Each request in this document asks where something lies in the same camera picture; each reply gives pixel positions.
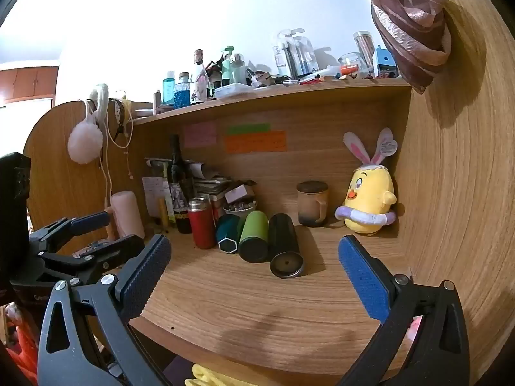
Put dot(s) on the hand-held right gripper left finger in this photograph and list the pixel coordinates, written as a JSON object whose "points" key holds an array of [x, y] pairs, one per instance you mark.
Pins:
{"points": [[145, 277]]}

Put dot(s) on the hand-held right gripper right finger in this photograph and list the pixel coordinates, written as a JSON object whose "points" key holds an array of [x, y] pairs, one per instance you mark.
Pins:
{"points": [[364, 277]]}

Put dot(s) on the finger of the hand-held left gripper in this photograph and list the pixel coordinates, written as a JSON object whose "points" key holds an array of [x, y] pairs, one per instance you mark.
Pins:
{"points": [[90, 222], [120, 247]]}

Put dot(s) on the black cup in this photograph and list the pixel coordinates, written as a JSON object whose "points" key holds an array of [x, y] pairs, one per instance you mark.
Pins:
{"points": [[283, 241]]}

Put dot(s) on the pink cylinder cup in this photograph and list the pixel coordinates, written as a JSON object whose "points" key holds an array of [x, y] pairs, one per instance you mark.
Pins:
{"points": [[126, 214]]}

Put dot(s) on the red thermos cup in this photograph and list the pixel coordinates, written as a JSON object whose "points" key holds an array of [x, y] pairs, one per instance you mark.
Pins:
{"points": [[202, 227]]}

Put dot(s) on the teal cup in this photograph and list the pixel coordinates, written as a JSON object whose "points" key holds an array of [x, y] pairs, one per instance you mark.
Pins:
{"points": [[227, 231]]}

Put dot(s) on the green cup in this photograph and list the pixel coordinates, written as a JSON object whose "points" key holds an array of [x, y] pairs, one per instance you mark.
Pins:
{"points": [[253, 231]]}

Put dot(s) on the yellow tube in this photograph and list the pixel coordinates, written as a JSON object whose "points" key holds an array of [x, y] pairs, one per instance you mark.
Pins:
{"points": [[163, 211]]}

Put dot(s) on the white note card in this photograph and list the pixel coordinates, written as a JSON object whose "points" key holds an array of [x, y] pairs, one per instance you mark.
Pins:
{"points": [[153, 193]]}

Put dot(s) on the pink fluffy pompom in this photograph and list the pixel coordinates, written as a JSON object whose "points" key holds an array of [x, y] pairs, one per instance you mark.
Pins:
{"points": [[84, 144]]}

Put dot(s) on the yellow chick plush toy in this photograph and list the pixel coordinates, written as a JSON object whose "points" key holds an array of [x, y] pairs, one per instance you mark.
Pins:
{"points": [[368, 195]]}

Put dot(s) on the brown mug with lid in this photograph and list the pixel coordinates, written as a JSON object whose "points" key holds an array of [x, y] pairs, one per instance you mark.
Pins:
{"points": [[309, 207]]}

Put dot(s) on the dark wine bottle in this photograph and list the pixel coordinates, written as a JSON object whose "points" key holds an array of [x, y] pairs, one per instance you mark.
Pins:
{"points": [[176, 171]]}

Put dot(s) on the stack of books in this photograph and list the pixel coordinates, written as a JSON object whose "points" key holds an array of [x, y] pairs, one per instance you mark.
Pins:
{"points": [[209, 185]]}

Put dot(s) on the black dotted headband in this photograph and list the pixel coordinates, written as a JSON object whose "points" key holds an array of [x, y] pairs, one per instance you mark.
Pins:
{"points": [[118, 116]]}

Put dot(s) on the wooden desk hutch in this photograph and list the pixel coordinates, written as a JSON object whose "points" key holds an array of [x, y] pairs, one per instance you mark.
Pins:
{"points": [[442, 193]]}

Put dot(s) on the yellow headband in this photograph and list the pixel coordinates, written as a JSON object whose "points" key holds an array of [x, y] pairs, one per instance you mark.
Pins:
{"points": [[128, 112]]}

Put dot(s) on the small bowl of trinkets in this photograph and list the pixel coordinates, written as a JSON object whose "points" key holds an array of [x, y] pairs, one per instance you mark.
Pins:
{"points": [[238, 208]]}

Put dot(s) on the yellow cloth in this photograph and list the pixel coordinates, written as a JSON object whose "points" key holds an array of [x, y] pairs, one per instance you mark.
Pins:
{"points": [[213, 376]]}

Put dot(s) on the white fuzzy headband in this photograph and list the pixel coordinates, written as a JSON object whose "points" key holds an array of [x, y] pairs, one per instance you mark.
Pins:
{"points": [[100, 100]]}

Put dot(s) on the small brown white box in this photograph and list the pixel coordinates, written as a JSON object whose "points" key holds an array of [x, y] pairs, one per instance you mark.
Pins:
{"points": [[240, 193]]}

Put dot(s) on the orange cloth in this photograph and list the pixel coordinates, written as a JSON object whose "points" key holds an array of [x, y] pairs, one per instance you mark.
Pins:
{"points": [[22, 350]]}

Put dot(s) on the pink sticky note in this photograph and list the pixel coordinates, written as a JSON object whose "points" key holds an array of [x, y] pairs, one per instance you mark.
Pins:
{"points": [[200, 135]]}

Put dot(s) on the teal liquid bottle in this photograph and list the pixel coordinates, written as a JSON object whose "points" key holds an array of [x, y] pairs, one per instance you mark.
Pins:
{"points": [[169, 90]]}

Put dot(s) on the blue bead bottle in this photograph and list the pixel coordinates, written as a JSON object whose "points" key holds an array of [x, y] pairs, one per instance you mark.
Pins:
{"points": [[182, 94]]}

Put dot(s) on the orange sticky note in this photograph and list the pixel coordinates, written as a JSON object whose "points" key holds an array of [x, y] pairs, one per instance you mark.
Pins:
{"points": [[255, 142]]}

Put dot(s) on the green sticky note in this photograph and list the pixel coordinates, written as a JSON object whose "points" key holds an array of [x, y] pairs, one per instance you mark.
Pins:
{"points": [[247, 129]]}

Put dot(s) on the clear bottle with cork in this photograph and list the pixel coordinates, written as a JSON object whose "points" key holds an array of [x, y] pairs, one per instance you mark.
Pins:
{"points": [[199, 80]]}

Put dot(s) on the white plastic box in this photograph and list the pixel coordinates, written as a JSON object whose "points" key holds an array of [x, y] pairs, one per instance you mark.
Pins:
{"points": [[235, 91]]}

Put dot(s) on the green pump bottle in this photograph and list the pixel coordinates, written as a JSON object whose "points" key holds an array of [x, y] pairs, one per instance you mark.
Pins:
{"points": [[227, 68]]}

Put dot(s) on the mint green bottle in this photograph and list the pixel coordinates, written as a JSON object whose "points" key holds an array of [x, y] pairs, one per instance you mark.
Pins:
{"points": [[238, 70]]}

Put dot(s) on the round glass jar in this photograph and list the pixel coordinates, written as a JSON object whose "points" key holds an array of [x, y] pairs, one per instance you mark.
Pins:
{"points": [[352, 64]]}

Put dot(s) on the blue white carton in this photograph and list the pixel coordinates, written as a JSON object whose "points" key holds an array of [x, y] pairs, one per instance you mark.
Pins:
{"points": [[384, 62]]}

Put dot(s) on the tall glass jar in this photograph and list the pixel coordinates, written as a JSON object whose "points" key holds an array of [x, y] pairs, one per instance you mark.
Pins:
{"points": [[365, 50]]}

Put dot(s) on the clear toothbrush package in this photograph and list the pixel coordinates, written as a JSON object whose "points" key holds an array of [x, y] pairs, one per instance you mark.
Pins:
{"points": [[295, 54]]}

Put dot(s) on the brown pink sheer scarf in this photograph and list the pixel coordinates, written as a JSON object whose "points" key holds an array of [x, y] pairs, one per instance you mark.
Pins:
{"points": [[406, 32]]}

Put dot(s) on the wooden wall cabinet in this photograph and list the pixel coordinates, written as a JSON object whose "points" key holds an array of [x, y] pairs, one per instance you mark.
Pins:
{"points": [[28, 82]]}

